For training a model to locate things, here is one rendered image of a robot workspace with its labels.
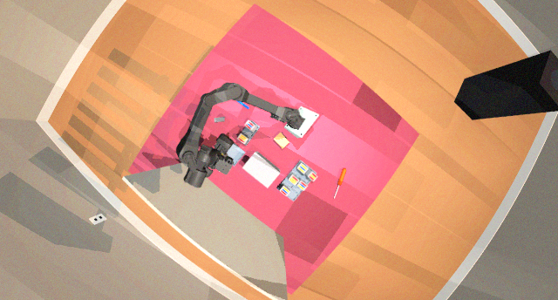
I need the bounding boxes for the orange-handled screwdriver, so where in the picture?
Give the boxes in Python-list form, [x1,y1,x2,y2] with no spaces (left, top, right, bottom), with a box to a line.
[334,168,346,199]

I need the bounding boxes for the beige box with red, blue and yellow stripes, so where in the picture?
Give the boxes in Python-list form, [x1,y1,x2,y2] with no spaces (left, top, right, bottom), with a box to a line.
[279,184,290,197]

